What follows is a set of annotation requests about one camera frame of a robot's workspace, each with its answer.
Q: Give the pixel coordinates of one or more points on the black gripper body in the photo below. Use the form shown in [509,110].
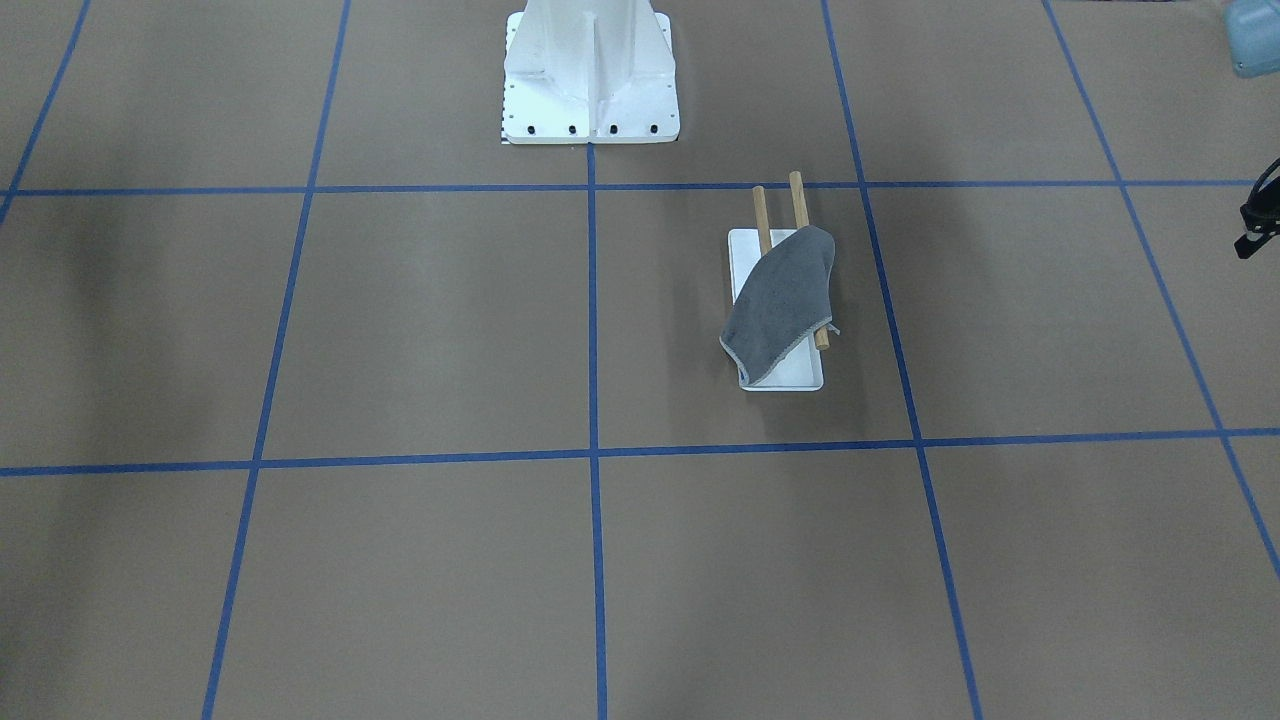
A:
[1262,222]

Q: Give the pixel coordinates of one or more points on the grey towel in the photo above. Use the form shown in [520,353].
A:
[785,299]

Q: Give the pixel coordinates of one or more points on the white towel rack base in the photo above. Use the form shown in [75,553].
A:
[801,369]

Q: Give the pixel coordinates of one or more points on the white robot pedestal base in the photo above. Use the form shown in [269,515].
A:
[589,72]

